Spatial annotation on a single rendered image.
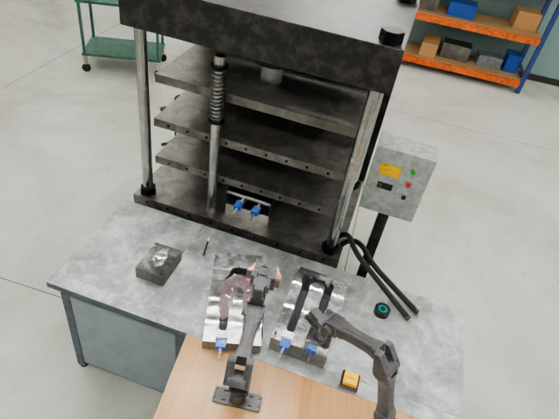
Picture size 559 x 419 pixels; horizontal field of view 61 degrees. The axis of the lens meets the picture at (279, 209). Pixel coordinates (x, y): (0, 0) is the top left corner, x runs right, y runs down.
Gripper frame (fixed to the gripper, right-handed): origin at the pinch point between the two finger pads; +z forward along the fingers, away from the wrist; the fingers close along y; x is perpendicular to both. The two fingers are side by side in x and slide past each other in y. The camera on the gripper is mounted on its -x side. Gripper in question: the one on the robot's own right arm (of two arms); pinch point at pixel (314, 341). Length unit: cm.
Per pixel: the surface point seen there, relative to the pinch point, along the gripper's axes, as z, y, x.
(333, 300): 9.7, -3.4, -25.0
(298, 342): 5.7, 5.7, 1.9
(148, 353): 61, 69, 26
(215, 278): 22, 53, -14
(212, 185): 34, 81, -67
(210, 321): 14.8, 45.4, 8.2
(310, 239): 44, 16, -68
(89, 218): 157, 178, -60
